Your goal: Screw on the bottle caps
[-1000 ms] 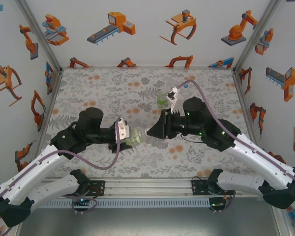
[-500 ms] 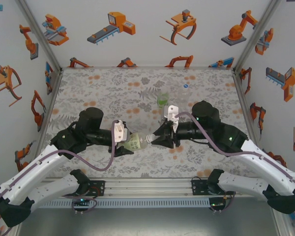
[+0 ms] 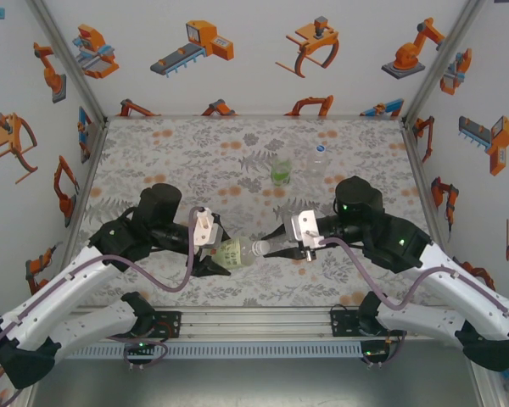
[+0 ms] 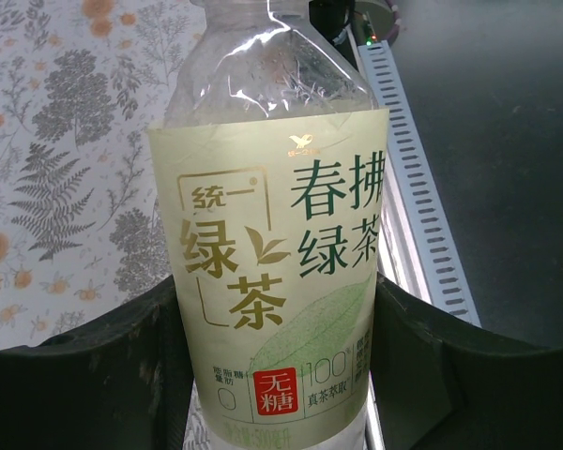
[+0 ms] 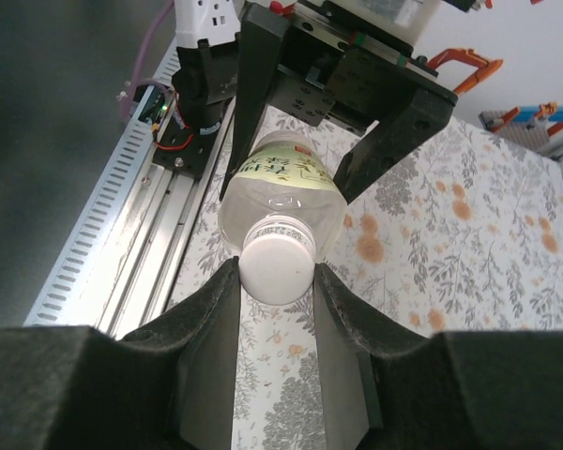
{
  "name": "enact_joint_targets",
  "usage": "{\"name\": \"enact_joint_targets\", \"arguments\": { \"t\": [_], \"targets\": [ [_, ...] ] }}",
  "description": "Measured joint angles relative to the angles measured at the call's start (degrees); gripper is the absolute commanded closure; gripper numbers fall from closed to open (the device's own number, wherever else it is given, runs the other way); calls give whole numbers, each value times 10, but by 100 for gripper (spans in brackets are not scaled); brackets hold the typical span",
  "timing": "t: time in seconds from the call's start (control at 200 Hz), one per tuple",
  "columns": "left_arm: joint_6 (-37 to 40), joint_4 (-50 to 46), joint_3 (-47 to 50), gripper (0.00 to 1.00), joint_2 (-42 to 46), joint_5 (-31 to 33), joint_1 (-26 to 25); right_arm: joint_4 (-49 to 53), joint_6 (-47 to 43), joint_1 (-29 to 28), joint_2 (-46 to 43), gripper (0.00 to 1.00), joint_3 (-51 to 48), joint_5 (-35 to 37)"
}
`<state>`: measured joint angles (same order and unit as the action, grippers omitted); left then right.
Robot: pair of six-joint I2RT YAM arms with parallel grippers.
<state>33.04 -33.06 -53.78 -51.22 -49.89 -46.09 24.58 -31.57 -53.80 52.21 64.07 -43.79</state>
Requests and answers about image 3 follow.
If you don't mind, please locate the aluminium table side rail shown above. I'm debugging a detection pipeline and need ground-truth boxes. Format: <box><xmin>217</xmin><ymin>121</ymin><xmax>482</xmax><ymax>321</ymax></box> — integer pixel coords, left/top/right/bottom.
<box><xmin>61</xmin><ymin>118</ymin><xmax>110</xmax><ymax>276</ymax></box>
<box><xmin>400</xmin><ymin>120</ymin><xmax>461</xmax><ymax>266</ymax></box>

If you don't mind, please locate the aluminium corner post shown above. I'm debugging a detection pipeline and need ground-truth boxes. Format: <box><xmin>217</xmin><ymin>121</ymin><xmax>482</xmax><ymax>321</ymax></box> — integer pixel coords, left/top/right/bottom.
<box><xmin>400</xmin><ymin>0</ymin><xmax>489</xmax><ymax>126</ymax></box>
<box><xmin>25</xmin><ymin>0</ymin><xmax>110</xmax><ymax>125</ymax></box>

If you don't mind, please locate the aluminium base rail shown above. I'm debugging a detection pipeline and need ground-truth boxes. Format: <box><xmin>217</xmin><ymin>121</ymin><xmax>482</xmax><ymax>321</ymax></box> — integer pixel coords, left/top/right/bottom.
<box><xmin>70</xmin><ymin>305</ymin><xmax>472</xmax><ymax>341</ymax></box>

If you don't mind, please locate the short purple base cable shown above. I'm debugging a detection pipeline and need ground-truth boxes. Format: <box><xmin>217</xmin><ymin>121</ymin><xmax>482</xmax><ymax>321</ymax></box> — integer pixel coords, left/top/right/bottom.
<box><xmin>361</xmin><ymin>326</ymin><xmax>408</xmax><ymax>368</ymax></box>
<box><xmin>108</xmin><ymin>337</ymin><xmax>173</xmax><ymax>371</ymax></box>

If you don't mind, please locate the green label plastic bottle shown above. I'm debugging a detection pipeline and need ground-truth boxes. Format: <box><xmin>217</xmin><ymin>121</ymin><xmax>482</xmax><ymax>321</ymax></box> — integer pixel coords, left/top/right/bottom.
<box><xmin>270</xmin><ymin>154</ymin><xmax>294</xmax><ymax>188</ymax></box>

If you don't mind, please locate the yellow label plastic bottle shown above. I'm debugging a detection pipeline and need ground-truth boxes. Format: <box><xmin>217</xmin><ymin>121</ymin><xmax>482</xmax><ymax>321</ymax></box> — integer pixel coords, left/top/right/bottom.
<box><xmin>210</xmin><ymin>236</ymin><xmax>272</xmax><ymax>272</ymax></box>

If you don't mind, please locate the aluminium lower frame post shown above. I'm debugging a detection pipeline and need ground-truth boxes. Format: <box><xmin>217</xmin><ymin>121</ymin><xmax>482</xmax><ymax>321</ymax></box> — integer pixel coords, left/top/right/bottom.
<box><xmin>466</xmin><ymin>364</ymin><xmax>508</xmax><ymax>407</ymax></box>

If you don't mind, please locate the slotted grey cable duct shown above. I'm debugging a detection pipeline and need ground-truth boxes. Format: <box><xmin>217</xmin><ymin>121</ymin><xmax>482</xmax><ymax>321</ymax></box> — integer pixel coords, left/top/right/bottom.
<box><xmin>67</xmin><ymin>341</ymin><xmax>364</xmax><ymax>360</ymax></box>

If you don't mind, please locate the floral patterned table mat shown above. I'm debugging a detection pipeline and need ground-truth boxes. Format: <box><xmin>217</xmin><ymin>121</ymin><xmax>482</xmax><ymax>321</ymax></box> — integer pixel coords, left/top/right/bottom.
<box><xmin>70</xmin><ymin>117</ymin><xmax>455</xmax><ymax>309</ymax></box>

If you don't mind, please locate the clear unlabelled plastic bottle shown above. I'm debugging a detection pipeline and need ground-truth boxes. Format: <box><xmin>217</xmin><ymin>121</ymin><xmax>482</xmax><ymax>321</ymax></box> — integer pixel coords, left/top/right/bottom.
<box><xmin>305</xmin><ymin>142</ymin><xmax>335</xmax><ymax>187</ymax></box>

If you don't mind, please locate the grey metal panel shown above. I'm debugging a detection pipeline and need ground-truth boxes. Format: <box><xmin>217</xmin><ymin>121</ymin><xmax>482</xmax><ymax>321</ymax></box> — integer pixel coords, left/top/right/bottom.
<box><xmin>29</xmin><ymin>358</ymin><xmax>483</xmax><ymax>407</ymax></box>

